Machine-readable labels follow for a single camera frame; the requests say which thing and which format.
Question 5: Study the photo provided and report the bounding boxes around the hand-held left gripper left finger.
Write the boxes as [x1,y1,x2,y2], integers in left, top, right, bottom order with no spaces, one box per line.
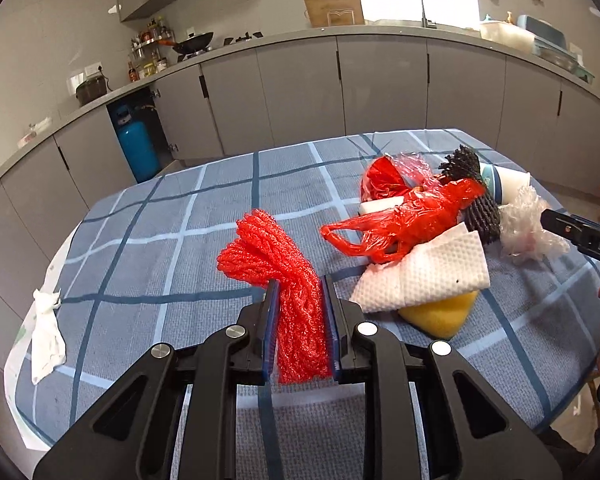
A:
[32,280,281,480]

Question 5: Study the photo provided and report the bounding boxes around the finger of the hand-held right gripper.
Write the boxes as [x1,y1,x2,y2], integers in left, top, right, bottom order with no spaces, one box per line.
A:
[540,208,600,268]

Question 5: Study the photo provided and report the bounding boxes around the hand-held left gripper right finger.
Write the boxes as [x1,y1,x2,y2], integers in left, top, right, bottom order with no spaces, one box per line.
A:
[321,274,563,480]

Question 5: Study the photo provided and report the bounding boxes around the clear plastic bag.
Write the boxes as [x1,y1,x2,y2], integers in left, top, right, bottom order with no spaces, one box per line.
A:
[499,185,571,263]

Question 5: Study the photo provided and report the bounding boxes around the red foam net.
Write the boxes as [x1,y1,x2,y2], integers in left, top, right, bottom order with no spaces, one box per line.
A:
[216,208,331,385]

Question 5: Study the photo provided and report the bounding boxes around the white blue paper cup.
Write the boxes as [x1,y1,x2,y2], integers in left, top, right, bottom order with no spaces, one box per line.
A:
[480,164,531,206]

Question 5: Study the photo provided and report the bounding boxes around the white sponge block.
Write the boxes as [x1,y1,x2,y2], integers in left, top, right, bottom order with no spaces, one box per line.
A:
[357,196,403,217]

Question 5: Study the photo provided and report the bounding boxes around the red plastic bag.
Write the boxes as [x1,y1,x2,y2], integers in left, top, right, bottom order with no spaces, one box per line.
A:
[320,178,488,265]

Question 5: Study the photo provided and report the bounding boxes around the black foam net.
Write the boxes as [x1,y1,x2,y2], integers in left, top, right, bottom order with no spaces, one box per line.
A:
[438,144,502,247]

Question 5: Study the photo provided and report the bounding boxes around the blue plaid tablecloth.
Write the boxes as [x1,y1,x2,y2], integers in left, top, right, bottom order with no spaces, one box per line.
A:
[5,129,600,453]

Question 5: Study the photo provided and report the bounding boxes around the yellow sponge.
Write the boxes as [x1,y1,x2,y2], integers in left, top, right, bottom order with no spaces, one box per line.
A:
[397,290,480,339]

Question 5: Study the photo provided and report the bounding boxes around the white paper towel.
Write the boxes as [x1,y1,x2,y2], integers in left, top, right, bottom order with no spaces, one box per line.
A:
[349,223,491,313]

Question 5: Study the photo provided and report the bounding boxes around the red clear plastic wrapper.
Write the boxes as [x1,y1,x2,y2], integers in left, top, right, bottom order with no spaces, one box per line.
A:
[360,152,438,206]

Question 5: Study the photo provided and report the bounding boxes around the metal bowl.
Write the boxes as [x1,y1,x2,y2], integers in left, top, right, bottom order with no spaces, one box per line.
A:
[537,45,582,70]

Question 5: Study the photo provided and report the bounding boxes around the blue dish rack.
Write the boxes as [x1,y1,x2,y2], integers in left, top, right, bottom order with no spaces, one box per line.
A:
[517,14,593,81]

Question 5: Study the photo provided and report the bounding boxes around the blue gas cylinder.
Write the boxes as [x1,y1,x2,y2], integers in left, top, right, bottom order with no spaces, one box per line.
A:
[111,105,161,183]

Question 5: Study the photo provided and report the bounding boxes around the white plastic container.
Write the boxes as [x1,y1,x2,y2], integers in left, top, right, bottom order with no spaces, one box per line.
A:
[480,17,536,53]

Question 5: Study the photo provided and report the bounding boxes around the crumpled white tissue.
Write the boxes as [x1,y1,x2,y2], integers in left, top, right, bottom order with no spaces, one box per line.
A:
[30,287,67,386]

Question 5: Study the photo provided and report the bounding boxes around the grey kitchen counter cabinets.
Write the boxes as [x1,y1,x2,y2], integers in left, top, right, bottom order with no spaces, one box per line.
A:
[0,27,600,361]

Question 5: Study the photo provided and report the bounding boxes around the metal gooseneck faucet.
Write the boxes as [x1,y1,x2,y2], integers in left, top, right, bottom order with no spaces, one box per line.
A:
[401,0,438,29]

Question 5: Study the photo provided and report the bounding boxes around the black gas stove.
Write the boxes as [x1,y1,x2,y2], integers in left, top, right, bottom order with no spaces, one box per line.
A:
[177,31,266,63]

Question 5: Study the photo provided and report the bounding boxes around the black wok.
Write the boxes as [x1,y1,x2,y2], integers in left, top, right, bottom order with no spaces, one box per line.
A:
[160,32,215,56]

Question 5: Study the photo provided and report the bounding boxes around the black cooking pot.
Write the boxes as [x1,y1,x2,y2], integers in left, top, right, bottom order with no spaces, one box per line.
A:
[76,74,108,107]

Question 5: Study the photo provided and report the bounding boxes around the metal spice rack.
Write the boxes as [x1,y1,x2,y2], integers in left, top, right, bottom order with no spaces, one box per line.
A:
[129,17,173,73]

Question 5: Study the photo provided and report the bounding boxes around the wooden cutting board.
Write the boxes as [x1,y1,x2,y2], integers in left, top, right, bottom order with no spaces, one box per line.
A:
[304,0,366,27]

